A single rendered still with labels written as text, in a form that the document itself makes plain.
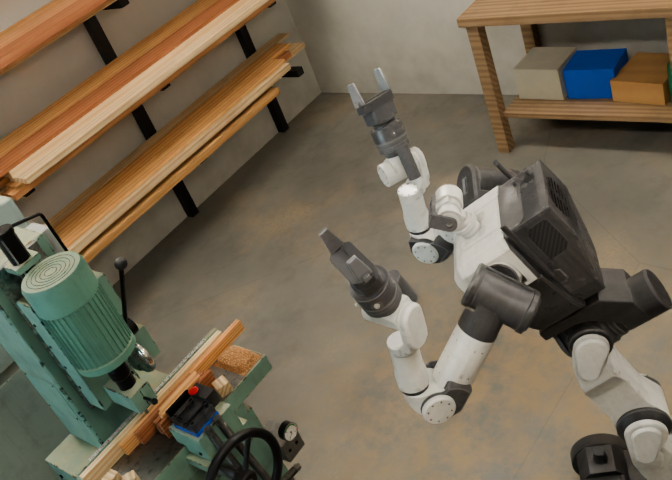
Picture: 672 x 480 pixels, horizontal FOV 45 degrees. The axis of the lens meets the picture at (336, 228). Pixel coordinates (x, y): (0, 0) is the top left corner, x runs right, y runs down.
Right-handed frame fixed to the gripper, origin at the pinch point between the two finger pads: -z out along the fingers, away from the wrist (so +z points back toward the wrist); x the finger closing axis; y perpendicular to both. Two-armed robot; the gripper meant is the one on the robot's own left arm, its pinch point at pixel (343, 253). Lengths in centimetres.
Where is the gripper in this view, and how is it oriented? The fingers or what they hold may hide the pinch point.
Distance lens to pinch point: 156.7
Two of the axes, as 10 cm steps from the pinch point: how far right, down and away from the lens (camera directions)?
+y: 7.3, -6.8, 0.6
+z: 4.6, 5.6, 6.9
